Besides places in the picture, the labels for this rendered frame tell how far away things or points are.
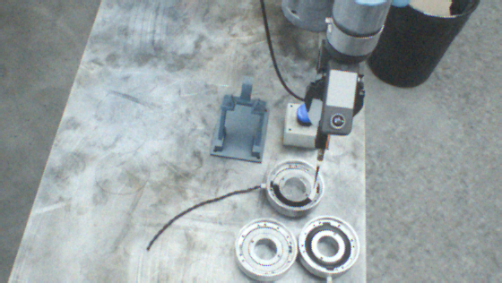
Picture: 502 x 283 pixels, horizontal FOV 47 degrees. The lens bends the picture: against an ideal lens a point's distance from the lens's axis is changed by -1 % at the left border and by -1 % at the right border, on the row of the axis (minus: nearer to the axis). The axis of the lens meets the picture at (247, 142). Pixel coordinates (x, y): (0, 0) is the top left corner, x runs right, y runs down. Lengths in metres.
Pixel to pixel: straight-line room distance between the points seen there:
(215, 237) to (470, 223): 1.26
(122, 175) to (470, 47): 1.85
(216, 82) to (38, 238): 0.47
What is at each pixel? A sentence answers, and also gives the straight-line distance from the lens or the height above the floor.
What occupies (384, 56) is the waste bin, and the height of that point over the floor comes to 0.13.
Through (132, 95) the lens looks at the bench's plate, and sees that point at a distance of 1.20.
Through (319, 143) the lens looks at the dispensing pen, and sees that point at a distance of 1.00.
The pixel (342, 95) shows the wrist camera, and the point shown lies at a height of 1.08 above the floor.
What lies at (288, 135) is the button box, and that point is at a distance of 1.11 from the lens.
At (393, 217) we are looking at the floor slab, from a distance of 2.04.
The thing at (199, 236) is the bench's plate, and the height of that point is 0.80.
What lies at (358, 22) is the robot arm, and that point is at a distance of 0.80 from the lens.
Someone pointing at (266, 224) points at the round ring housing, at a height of 0.83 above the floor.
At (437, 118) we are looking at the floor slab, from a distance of 2.32.
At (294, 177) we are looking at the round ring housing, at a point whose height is 0.83.
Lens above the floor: 1.75
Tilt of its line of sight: 57 degrees down
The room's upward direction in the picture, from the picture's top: 8 degrees clockwise
